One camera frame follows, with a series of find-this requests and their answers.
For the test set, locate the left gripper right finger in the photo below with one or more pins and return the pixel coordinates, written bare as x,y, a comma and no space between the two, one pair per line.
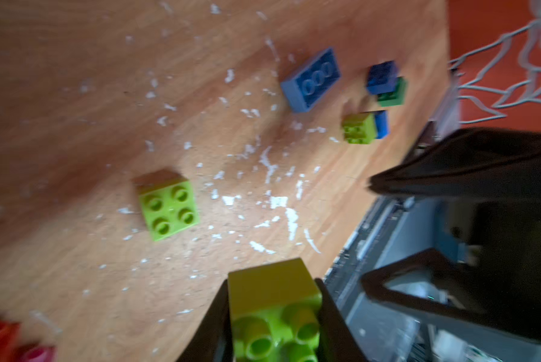
336,341

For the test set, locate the small blue lego brick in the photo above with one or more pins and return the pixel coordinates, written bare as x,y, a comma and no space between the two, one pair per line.
382,78
381,121

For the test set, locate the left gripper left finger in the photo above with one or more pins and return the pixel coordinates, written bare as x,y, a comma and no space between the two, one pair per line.
213,338

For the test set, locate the lime green lego brick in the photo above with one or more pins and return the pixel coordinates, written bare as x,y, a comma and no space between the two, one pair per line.
274,312
359,128
167,203

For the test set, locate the dark green lego brick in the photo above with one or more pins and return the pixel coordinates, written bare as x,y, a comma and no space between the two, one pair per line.
396,97

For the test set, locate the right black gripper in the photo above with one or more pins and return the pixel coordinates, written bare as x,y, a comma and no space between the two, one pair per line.
500,289

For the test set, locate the long blue lego brick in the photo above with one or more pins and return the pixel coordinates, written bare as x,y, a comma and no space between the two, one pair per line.
306,86

